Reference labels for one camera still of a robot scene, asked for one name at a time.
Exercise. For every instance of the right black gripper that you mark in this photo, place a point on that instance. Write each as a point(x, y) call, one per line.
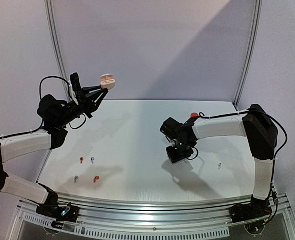
point(178, 155)

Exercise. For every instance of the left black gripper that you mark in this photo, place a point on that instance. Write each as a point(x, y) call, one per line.
point(87, 101)

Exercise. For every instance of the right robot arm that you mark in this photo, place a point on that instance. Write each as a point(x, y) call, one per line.
point(254, 124)

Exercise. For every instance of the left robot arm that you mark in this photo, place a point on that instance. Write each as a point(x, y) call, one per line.
point(56, 115)

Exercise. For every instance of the red charging case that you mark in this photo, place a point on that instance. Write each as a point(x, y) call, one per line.
point(194, 115)

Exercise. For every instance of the red earbud front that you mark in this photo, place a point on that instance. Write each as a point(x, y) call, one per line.
point(96, 178)

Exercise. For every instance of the purple earbud front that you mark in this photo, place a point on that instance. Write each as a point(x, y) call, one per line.
point(76, 179)

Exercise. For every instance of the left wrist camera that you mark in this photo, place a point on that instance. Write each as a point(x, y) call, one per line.
point(74, 85)

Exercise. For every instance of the aluminium front rail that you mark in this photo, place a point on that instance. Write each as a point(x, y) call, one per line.
point(120, 220)

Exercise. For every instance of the right aluminium corner post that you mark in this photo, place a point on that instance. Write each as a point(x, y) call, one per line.
point(249, 52)

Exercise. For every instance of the aluminium corner post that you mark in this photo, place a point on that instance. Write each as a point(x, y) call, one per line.
point(249, 52)
point(49, 10)

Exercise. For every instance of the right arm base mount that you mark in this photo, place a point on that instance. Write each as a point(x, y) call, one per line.
point(245, 212)

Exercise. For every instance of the left aluminium corner post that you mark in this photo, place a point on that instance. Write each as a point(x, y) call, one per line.
point(49, 10)

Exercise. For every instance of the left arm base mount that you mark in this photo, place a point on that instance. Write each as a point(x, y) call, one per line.
point(60, 212)

